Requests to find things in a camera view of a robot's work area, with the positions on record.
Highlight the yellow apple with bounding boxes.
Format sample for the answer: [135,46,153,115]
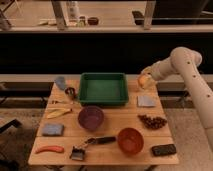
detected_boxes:
[138,75,148,88]

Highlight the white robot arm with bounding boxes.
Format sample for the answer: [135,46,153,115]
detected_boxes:
[138,47,213,151]

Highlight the white paper cup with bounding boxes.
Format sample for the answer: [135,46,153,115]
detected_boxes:
[142,78,154,89]

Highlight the light blue cup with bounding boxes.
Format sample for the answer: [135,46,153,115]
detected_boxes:
[54,76,66,91]

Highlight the grey square cloth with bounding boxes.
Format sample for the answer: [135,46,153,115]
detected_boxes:
[137,96,155,107]

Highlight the bunch of dark grapes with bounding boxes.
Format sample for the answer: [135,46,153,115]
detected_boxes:
[138,115,167,130]

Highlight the green plastic tray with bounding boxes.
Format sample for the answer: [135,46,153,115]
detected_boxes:
[78,73,129,106]

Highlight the red-orange bowl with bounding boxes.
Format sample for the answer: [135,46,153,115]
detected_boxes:
[117,127,144,156]

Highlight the purple bowl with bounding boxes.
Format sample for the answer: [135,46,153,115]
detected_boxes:
[78,106,104,131]

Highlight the black smartphone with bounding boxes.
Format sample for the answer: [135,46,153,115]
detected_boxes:
[151,144,176,156]

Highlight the dark red bowl on shelf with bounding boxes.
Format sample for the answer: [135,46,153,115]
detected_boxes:
[87,17,99,25]

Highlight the dark metal can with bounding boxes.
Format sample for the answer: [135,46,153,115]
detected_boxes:
[65,87,76,100]

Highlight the small jar on shelf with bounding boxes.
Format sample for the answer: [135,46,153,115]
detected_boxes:
[79,16,86,26]

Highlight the yellow banana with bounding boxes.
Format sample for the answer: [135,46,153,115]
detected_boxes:
[46,109,71,119]

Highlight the white bottle on shelf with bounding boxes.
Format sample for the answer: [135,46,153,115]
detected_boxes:
[66,0,80,24]

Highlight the blue sponge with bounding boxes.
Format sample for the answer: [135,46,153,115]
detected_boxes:
[42,124,64,136]

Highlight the orange carrot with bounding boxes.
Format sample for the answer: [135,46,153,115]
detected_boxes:
[35,145,64,154]

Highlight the black-handled scraper tool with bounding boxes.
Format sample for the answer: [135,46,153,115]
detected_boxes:
[70,136,116,161]

